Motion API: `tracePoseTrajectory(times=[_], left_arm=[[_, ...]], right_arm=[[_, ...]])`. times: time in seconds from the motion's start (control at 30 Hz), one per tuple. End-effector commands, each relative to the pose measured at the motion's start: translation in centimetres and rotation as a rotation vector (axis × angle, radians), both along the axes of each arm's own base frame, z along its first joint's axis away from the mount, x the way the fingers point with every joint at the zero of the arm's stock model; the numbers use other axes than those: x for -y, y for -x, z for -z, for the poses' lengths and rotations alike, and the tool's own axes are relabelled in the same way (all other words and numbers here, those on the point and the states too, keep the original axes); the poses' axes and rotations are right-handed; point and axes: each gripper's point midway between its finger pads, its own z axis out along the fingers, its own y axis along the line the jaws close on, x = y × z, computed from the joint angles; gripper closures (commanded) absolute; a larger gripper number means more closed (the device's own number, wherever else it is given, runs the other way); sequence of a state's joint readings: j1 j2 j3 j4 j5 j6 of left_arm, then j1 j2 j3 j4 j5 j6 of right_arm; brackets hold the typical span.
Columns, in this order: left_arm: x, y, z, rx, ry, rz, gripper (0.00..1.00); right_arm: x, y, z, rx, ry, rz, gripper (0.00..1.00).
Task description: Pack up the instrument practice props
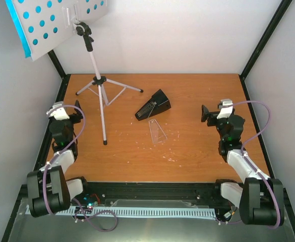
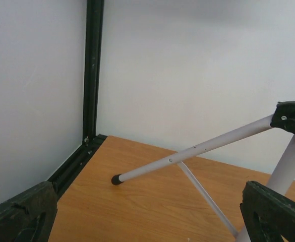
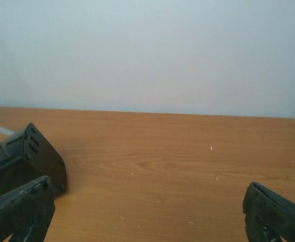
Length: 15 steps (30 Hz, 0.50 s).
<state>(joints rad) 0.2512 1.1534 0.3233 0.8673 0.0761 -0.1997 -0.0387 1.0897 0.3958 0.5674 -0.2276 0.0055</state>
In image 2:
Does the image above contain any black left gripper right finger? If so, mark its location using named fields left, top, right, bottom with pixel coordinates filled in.
left=240, top=181, right=295, bottom=242

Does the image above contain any black aluminium frame post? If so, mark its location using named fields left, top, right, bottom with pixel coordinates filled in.
left=48, top=0, right=107, bottom=198

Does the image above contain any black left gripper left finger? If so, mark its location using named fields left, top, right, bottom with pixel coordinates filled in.
left=0, top=181, right=58, bottom=241

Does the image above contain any white tripod music stand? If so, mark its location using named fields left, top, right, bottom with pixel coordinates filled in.
left=111, top=101, right=295, bottom=241

